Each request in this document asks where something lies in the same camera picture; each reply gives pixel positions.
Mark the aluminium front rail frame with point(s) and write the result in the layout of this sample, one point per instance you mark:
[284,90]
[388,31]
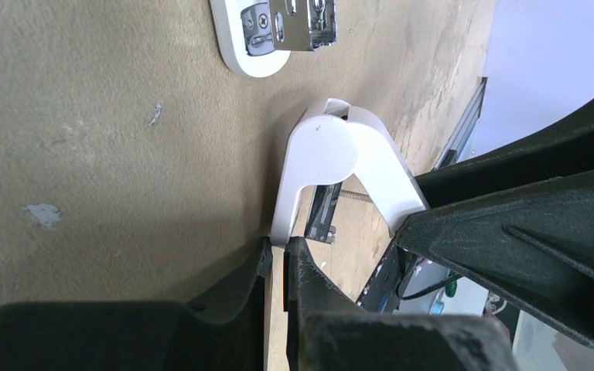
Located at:
[418,277]

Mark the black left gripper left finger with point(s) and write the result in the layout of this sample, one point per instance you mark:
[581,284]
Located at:
[221,329]

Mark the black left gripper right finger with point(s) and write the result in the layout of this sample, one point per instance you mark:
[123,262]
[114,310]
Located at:
[328,331]

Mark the small white stapler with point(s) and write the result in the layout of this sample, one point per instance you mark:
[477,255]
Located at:
[333,141]

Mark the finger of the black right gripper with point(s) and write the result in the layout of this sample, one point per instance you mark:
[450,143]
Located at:
[561,149]
[535,248]

